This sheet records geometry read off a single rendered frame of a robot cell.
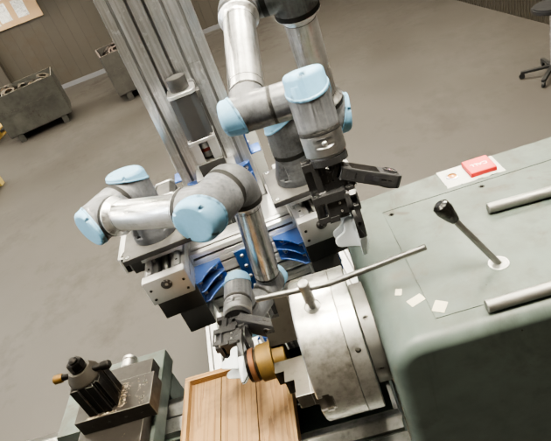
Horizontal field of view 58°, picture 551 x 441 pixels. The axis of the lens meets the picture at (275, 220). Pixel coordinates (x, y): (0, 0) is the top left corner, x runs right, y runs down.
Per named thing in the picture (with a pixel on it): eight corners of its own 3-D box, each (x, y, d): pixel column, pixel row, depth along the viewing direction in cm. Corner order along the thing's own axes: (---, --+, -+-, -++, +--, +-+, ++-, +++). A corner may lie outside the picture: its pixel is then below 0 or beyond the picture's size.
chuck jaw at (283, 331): (317, 328, 114) (302, 279, 114) (317, 334, 109) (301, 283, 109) (272, 341, 115) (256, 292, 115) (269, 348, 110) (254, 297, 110)
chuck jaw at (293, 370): (321, 346, 107) (330, 391, 97) (327, 362, 110) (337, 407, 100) (273, 360, 109) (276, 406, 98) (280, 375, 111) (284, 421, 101)
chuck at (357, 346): (356, 311, 133) (331, 237, 110) (393, 427, 111) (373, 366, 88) (343, 314, 133) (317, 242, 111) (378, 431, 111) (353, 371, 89)
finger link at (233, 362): (223, 388, 110) (224, 355, 118) (248, 381, 109) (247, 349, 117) (218, 379, 108) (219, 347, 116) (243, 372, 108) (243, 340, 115)
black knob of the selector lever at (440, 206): (454, 213, 90) (451, 192, 87) (461, 224, 87) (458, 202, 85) (432, 220, 90) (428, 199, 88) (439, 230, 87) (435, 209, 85)
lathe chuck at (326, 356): (343, 314, 133) (317, 242, 111) (378, 431, 111) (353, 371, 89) (311, 324, 134) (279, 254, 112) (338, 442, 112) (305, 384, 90)
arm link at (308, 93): (323, 59, 87) (324, 64, 79) (340, 119, 91) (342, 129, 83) (281, 73, 89) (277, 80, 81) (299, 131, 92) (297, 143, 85)
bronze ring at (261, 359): (279, 326, 114) (241, 338, 115) (282, 357, 106) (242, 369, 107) (291, 353, 119) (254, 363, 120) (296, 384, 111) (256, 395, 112)
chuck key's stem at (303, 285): (310, 318, 102) (297, 289, 93) (310, 310, 103) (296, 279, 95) (321, 317, 101) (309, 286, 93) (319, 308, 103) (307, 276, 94)
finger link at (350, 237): (341, 261, 97) (328, 219, 93) (371, 251, 96) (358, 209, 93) (344, 268, 94) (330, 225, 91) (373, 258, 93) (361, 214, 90)
